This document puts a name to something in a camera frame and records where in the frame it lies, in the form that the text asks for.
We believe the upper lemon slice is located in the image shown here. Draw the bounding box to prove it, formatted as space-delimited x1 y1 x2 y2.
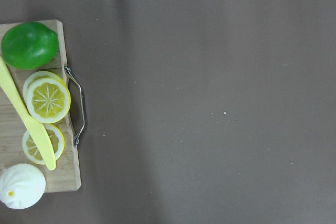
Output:
25 77 71 124

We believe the hidden back lemon slice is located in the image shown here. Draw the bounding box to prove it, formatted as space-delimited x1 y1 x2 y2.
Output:
22 71 63 101

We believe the lower lemon slice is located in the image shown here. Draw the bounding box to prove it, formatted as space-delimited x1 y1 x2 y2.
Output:
22 124 65 165

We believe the green lime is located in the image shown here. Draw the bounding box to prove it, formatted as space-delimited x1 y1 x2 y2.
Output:
1 22 59 70

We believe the wooden cutting board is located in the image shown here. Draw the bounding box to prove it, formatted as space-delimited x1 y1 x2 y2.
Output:
1 19 81 193

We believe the yellow plastic knife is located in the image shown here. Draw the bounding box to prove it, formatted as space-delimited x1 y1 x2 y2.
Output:
1 58 56 170

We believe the white steamed bun toy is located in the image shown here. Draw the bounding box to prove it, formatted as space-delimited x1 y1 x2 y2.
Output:
1 164 46 209

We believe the metal cutting board handle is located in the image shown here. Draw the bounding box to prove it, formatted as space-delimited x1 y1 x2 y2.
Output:
64 65 87 147

